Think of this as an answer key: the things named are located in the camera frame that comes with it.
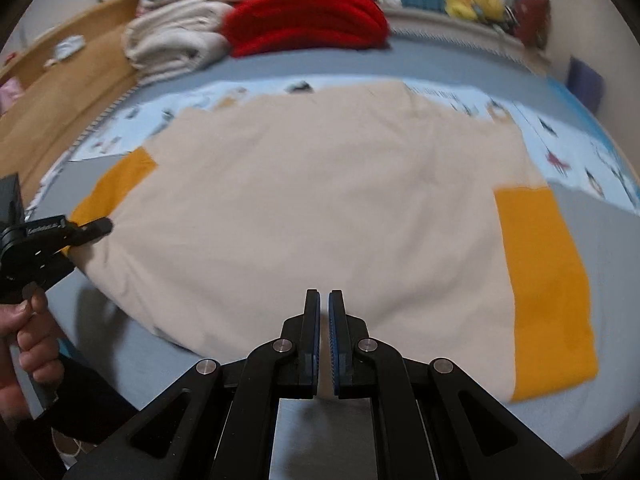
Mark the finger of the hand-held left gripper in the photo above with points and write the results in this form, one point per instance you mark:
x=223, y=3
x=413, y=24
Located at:
x=92, y=230

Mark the beige and orange jacket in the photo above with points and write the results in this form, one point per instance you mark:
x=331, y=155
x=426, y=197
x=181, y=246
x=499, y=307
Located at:
x=325, y=200

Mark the folded red blanket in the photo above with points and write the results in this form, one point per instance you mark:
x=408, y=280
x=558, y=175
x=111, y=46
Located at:
x=305, y=20

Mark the purple pillow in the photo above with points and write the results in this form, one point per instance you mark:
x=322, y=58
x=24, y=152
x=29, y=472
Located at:
x=585, y=82

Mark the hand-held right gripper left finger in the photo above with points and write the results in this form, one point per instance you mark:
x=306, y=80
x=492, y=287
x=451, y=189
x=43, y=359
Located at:
x=314, y=340

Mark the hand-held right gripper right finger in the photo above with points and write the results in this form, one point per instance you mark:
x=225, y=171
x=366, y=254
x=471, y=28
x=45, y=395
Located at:
x=334, y=340

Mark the person's left hand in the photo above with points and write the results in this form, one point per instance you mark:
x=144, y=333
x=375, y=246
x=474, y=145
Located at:
x=35, y=350

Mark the white crumpled item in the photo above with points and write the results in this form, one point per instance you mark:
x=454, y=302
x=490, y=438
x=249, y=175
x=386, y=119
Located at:
x=65, y=50

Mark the folded beige blanket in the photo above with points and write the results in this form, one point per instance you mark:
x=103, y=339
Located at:
x=175, y=40

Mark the light blue printed blanket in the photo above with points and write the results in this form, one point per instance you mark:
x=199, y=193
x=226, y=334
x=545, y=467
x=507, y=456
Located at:
x=575, y=145

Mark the yellow plush toy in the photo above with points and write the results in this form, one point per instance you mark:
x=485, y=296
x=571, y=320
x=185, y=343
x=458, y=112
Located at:
x=472, y=2

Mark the pink cloth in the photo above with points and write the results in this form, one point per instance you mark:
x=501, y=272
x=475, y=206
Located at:
x=10, y=95

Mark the beige bed headboard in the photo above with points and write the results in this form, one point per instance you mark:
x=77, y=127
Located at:
x=465, y=35

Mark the grey bed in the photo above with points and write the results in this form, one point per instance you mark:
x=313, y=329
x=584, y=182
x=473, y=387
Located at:
x=617, y=310

